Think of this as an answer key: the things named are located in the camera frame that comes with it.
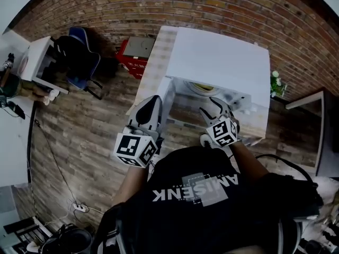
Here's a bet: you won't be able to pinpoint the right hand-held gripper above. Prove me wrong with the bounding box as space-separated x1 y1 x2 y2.
199 96 240 148

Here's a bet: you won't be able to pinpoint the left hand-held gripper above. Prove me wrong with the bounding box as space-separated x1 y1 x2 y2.
110 95 165 169

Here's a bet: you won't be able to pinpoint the yellow sponge cake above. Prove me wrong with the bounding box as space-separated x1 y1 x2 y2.
189 82 216 93

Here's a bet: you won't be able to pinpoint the white microwave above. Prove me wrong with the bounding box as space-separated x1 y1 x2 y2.
157 26 271 125

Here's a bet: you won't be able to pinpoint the black shoulder bag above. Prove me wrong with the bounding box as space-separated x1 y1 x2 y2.
261 172 324 219

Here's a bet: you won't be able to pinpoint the person's left forearm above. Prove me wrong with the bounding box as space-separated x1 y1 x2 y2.
111 164 149 211

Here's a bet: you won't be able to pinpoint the person's right forearm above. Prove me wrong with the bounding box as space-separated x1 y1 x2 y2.
229 141 270 179

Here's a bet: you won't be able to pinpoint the person's white right shoe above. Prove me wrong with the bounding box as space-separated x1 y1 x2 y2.
200 133 221 150

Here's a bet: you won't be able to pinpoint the red box with grey lid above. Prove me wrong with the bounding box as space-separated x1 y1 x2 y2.
115 35 157 80

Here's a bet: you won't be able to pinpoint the white flowers in white pot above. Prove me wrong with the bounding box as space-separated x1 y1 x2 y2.
270 70 289 99

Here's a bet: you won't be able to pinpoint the blue chair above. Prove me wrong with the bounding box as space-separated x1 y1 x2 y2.
65 26 104 101

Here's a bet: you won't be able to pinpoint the black bag on chair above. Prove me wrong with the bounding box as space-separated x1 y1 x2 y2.
50 35 102 80

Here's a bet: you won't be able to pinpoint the person's black printed t-shirt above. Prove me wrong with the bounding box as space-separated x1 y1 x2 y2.
91 146 302 254

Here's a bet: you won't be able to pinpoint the white power strip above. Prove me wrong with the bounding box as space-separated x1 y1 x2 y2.
73 202 90 214

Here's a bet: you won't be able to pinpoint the white desk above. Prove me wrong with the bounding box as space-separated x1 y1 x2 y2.
20 35 70 95

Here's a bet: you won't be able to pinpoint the black hanging device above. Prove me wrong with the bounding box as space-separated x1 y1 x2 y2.
6 101 26 121

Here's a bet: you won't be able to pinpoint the pink round plate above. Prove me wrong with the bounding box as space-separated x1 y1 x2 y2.
20 55 30 75

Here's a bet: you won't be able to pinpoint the black round device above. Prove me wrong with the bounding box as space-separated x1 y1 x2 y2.
39 228 93 254

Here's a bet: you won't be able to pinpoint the black metal rack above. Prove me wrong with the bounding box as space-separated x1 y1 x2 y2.
2 215 53 251

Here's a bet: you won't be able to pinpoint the black floor cable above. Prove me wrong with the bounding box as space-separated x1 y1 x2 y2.
34 117 77 205

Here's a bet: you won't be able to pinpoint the dark table with wooden frame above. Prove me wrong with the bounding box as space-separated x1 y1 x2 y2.
284 90 339 178

